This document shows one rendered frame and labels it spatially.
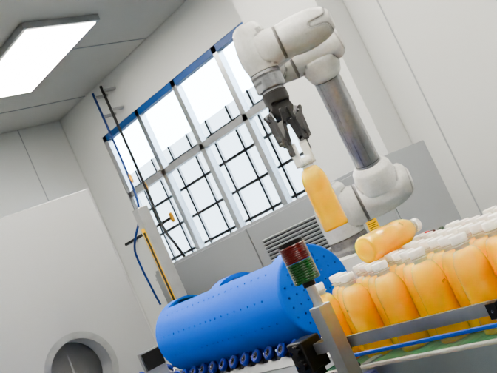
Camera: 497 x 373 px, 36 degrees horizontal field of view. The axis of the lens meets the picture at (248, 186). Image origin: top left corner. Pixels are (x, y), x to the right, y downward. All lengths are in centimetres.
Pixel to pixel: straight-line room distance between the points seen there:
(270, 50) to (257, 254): 263
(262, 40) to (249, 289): 76
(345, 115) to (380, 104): 241
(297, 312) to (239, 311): 24
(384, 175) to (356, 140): 17
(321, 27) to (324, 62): 55
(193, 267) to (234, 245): 47
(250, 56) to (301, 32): 16
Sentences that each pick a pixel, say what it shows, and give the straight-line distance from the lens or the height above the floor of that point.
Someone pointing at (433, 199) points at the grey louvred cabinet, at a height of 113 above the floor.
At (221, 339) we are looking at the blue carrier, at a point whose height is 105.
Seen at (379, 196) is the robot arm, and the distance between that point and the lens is 293.
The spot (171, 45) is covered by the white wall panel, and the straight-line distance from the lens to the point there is 674.
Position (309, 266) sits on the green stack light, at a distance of 174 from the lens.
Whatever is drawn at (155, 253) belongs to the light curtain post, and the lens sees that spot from 369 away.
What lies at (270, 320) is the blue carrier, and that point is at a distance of 233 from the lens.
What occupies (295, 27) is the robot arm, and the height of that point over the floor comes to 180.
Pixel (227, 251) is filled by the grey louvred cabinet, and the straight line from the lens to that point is 486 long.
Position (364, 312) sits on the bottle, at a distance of 198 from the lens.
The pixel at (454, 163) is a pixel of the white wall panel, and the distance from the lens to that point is 520.
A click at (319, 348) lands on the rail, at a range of 210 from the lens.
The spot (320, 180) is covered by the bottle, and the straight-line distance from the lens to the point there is 216.
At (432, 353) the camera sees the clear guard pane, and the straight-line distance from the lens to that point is 172.
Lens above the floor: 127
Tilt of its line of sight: 5 degrees up
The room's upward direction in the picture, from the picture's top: 25 degrees counter-clockwise
